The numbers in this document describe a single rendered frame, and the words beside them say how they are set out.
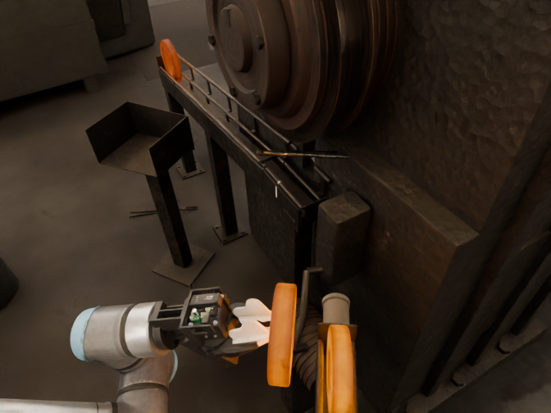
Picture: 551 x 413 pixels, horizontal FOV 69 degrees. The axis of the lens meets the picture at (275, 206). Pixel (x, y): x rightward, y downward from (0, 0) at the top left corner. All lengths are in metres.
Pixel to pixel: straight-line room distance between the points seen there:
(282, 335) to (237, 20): 0.55
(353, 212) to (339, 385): 0.37
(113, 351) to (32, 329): 1.19
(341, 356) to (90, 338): 0.42
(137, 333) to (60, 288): 1.31
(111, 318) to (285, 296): 0.30
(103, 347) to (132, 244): 1.30
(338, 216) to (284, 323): 0.35
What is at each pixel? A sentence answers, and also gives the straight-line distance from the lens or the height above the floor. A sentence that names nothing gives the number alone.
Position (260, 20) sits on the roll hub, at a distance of 0.73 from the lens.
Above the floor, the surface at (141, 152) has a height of 0.60.
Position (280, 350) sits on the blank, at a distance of 0.61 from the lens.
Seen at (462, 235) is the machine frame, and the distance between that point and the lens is 0.80.
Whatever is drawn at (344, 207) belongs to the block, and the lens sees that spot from 0.90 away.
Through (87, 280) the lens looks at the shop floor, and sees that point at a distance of 1.97.
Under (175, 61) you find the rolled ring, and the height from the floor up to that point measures 0.67.
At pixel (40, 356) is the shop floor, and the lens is 1.84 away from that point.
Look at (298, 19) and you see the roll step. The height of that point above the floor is 1.19.
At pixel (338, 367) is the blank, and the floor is 0.78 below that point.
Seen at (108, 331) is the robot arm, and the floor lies 0.83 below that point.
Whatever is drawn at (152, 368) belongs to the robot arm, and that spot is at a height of 0.70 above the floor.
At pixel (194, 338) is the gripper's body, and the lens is 0.67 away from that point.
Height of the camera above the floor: 1.42
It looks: 44 degrees down
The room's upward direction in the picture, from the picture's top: 3 degrees counter-clockwise
